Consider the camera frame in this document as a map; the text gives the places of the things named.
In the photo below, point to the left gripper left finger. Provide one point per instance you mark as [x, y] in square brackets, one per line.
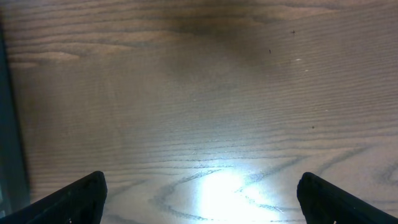
[80, 202]

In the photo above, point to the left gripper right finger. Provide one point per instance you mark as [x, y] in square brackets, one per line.
[324, 203]

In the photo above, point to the grey plastic mesh basket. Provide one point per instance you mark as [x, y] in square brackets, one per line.
[14, 183]

